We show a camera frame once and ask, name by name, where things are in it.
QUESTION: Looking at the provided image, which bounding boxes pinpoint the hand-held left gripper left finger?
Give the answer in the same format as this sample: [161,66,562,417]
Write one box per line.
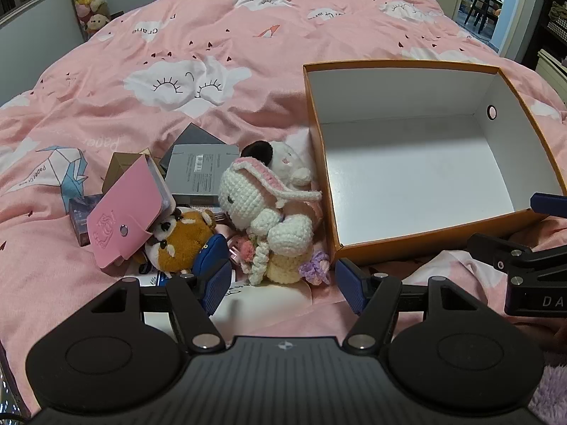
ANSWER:
[82,259,234,353]

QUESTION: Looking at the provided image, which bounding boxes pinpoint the small brown box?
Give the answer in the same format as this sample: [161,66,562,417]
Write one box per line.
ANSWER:
[102,151,153,196]

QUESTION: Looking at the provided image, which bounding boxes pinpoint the white crochet bunny doll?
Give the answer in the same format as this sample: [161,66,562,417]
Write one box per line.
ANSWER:
[218,157,331,286]

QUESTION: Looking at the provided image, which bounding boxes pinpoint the dark shelf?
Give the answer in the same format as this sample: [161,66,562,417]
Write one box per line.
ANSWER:
[523,0,567,72]

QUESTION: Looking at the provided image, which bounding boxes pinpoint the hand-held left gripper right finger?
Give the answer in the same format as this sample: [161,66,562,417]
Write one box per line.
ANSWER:
[335,257,488,351]

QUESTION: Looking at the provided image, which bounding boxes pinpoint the purple blue printed card box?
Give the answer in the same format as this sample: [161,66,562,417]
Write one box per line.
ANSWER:
[68,194,105,246]

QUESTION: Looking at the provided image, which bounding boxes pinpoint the white box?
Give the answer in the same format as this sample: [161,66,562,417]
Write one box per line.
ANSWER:
[133,270,311,335]

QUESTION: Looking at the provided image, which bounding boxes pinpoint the cream cabinet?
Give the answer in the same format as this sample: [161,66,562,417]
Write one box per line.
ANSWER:
[536,49,567,98]

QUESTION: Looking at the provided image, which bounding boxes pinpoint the orange cardboard box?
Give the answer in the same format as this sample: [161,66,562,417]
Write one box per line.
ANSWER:
[302,59,567,267]

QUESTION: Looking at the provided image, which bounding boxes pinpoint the dark flat box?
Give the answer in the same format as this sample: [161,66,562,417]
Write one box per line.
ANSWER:
[158,124,226,173]

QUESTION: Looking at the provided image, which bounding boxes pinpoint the white dog plush black ears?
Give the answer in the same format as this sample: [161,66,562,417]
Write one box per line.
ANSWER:
[241,140,313,187]

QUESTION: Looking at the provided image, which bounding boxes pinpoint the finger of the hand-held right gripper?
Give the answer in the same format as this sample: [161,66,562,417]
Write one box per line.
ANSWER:
[530,192,567,219]
[467,232,567,288]

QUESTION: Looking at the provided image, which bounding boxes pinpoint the grey flat box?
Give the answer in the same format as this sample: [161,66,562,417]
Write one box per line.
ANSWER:
[165,144,240,206]

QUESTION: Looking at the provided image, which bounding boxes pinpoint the brown white plush blue outfit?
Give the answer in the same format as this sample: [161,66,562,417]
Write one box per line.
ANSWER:
[144,207,229,275]

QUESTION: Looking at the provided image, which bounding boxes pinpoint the pink snap card holder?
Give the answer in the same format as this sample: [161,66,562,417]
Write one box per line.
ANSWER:
[86,156,175,275]

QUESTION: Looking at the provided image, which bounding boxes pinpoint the black chair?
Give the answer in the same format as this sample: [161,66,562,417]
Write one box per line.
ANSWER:
[465,0,494,25]

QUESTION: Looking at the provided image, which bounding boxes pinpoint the purple fluffy cloth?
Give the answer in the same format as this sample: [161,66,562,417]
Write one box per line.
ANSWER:
[529,361,567,419]

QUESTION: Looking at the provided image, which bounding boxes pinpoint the pink printed quilt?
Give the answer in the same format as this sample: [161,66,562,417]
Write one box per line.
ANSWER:
[0,0,567,425]

